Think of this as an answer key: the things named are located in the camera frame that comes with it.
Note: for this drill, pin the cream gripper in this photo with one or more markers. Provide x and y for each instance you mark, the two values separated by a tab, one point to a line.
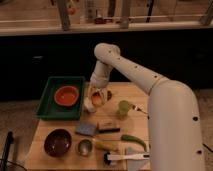
91	90

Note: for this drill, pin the orange apple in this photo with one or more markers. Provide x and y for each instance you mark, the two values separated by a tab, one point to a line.
97	100

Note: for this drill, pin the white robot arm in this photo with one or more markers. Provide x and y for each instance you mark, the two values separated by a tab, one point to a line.
174	128

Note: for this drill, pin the white paper cup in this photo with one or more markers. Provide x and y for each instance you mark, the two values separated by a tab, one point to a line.
89	105

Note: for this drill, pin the green cup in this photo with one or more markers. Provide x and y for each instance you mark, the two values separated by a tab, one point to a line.
123	108

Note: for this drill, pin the small metal cup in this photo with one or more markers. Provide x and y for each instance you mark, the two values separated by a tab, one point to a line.
85	147

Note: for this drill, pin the orange bowl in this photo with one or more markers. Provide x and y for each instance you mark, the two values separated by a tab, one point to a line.
66	96

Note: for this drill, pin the blue sponge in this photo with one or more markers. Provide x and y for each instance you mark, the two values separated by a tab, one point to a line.
86	129

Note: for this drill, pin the green chili pepper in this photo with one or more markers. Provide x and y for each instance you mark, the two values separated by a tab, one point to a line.
130	138

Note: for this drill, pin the green plastic tray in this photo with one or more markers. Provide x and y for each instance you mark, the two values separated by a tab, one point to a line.
49	109

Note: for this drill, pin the dark red bowl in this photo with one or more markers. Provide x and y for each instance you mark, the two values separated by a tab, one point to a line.
57	143

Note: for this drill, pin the grey cloth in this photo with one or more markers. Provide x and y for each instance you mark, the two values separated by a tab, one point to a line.
134	165

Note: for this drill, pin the black stand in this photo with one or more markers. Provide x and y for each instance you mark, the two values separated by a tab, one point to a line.
6	150

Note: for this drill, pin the white handled brush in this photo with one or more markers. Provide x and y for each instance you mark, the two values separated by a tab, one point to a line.
108	157

